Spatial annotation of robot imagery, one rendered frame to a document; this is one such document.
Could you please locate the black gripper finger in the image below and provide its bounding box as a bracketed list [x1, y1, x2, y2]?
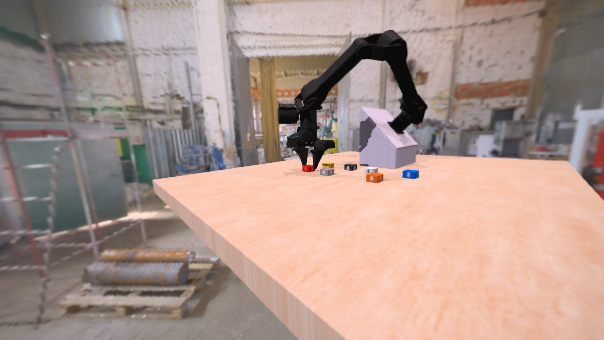
[292, 148, 309, 166]
[310, 149, 327, 169]

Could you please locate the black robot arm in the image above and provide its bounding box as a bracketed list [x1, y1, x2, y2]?
[278, 30, 427, 147]

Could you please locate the orange block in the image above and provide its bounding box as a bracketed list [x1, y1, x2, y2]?
[366, 173, 383, 183]

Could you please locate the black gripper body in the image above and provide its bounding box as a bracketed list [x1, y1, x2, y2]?
[286, 123, 335, 150]

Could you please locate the blue block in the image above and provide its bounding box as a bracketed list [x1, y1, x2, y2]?
[403, 169, 419, 179]

